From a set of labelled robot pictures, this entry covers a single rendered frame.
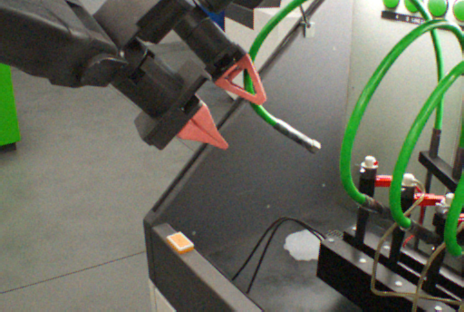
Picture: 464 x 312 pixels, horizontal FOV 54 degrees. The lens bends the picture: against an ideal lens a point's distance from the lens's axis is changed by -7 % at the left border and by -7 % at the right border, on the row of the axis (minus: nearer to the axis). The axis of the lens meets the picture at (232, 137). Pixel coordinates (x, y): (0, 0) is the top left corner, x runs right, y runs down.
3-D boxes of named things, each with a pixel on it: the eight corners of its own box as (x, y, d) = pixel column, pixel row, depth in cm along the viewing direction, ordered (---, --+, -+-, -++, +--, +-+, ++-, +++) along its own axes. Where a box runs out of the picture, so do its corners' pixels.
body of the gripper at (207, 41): (246, 50, 82) (216, 17, 81) (241, 50, 72) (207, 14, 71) (217, 75, 83) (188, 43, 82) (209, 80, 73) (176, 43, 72)
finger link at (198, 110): (248, 141, 57) (191, 92, 52) (207, 187, 57) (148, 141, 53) (229, 122, 63) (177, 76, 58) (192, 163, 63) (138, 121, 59)
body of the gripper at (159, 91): (216, 81, 53) (167, 36, 49) (154, 150, 54) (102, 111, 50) (199, 66, 59) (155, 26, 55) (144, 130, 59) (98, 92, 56)
